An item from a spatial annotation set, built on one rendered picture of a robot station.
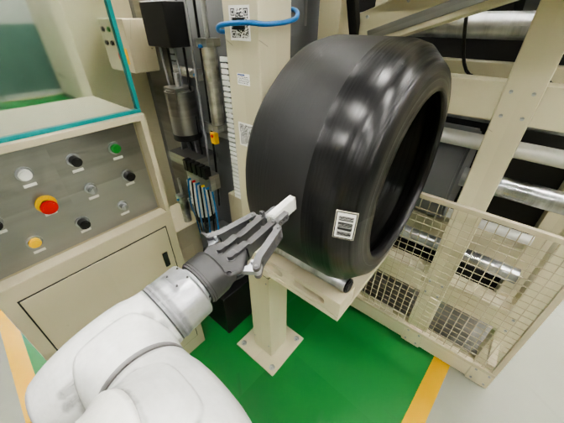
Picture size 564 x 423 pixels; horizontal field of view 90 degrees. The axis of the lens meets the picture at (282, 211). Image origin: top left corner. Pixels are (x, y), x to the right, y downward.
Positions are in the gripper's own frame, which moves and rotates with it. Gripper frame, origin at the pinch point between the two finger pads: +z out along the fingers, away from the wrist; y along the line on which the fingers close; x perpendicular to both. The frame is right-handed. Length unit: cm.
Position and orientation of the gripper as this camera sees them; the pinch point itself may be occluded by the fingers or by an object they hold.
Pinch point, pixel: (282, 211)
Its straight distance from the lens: 53.5
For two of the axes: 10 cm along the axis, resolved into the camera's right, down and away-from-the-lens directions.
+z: 6.4, -5.5, 5.4
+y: -7.6, -3.7, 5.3
